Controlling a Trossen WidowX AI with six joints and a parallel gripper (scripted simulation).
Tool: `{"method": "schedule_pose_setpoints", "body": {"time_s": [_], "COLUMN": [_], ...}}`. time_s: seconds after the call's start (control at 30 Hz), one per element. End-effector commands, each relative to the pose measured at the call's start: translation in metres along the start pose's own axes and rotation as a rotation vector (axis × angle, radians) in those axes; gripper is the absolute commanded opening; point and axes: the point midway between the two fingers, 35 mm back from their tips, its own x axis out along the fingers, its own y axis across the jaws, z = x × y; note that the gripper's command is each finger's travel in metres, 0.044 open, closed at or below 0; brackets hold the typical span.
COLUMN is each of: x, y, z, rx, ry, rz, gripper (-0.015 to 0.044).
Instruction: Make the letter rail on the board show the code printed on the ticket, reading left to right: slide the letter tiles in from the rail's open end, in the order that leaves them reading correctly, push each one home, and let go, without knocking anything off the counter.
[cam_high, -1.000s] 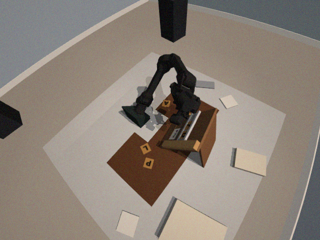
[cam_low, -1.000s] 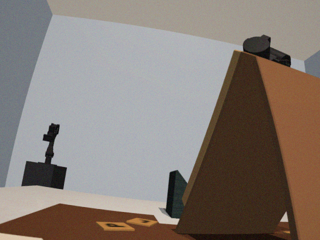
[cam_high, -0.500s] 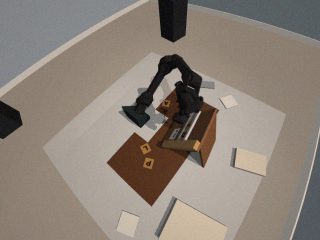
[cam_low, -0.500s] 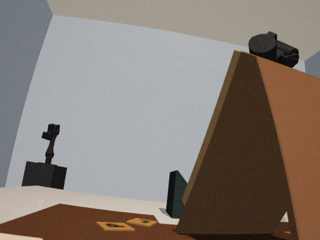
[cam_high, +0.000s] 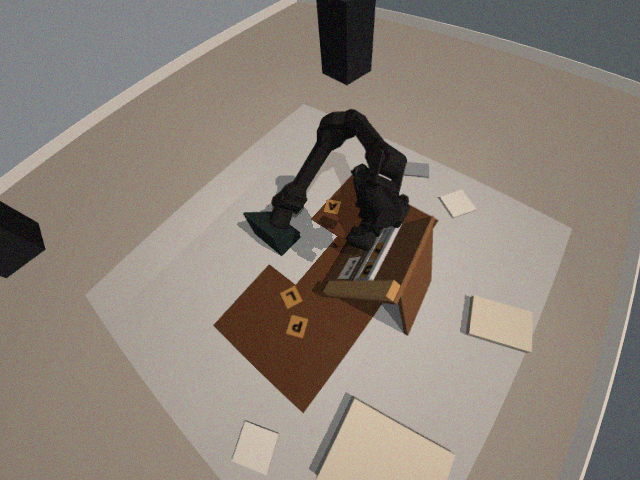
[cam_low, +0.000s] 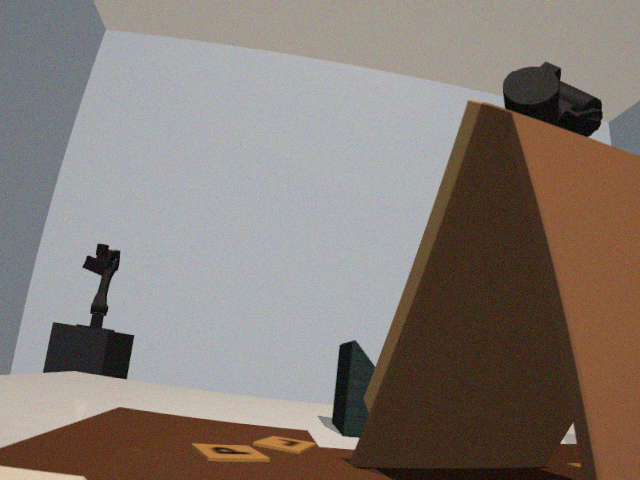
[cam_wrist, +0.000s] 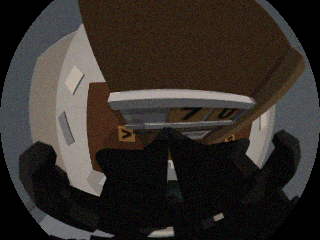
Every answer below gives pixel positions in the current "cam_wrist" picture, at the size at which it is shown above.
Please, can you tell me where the white paper ticket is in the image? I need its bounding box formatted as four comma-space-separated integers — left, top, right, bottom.
181, 131, 211, 139

